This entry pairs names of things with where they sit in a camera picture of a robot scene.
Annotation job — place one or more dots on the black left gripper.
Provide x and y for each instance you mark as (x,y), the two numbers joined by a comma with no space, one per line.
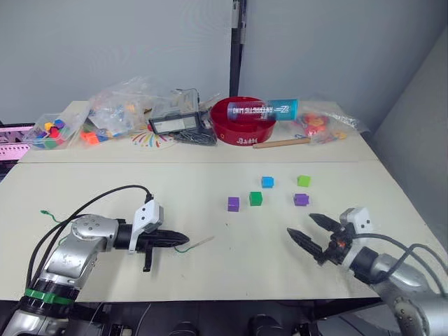
(148,241)

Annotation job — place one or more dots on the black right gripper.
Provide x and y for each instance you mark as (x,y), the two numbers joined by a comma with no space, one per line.
(337,248)

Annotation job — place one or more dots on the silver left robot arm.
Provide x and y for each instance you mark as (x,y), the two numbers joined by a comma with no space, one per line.
(87,234)

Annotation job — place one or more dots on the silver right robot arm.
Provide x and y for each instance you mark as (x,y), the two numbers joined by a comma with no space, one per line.
(402,280)

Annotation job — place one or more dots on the clear bag of coloured blocks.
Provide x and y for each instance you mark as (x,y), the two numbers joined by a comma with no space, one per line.
(119,108)

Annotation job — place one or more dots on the clear box of coloured blocks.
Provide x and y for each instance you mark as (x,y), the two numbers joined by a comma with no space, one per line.
(52,134)

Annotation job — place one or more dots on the purple cube block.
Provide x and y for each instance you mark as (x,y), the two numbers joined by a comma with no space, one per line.
(301,199)
(233,204)

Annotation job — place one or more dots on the light green cube block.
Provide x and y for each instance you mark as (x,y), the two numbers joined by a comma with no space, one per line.
(304,181)

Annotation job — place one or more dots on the dark green cube block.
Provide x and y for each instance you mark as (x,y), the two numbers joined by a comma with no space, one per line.
(255,198)

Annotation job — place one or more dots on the blue cube block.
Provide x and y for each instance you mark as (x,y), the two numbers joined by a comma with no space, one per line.
(267,182)

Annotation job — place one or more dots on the wooden stick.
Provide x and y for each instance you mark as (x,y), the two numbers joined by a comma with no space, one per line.
(281,143)

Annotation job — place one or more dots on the colourful printed paper disc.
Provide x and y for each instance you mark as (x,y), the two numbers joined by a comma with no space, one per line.
(150,140)

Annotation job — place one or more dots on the pile of dark screws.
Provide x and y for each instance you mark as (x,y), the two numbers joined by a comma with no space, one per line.
(197,136)

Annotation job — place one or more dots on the plastic bag with red toys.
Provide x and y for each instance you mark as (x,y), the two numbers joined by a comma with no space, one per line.
(315,124)

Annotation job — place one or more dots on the clear plastic case with label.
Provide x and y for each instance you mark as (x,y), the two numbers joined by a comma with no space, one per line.
(175,122)

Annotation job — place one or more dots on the red plastic bowl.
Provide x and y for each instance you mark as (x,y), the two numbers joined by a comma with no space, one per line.
(245,131)

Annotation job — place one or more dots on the blue red printed canister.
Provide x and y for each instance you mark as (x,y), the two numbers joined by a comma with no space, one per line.
(262,110)

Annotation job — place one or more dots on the orange cube block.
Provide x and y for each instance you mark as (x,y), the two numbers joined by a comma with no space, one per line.
(89,137)

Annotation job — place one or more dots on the pink screen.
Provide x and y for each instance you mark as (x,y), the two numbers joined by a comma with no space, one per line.
(14,143)

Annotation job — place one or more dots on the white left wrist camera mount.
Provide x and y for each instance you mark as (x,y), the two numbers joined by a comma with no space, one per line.
(148,213)

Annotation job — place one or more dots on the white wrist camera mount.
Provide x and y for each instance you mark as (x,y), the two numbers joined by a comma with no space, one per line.
(148,213)
(358,218)

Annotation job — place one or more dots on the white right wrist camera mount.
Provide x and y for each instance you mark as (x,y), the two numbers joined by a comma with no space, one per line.
(358,218)

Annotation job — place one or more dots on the black vertical post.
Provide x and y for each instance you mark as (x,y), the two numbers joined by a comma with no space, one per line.
(238,49)

